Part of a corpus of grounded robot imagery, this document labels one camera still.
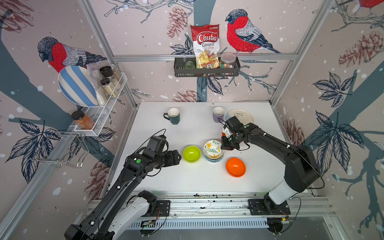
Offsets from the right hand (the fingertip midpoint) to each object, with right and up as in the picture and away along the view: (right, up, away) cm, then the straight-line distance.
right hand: (220, 146), depth 86 cm
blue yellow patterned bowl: (-4, -8, -2) cm, 9 cm away
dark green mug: (-30, +18, +16) cm, 39 cm away
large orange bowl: (+9, -12, -1) cm, 15 cm away
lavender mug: (+2, +20, +23) cm, 31 cm away
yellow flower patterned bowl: (-5, -3, +2) cm, 6 cm away
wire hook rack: (-67, +6, -29) cm, 73 cm away
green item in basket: (-19, +51, +7) cm, 54 cm away
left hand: (-24, -2, -13) cm, 27 cm away
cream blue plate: (+22, +18, +28) cm, 40 cm away
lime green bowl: (-17, -6, +4) cm, 18 cm away
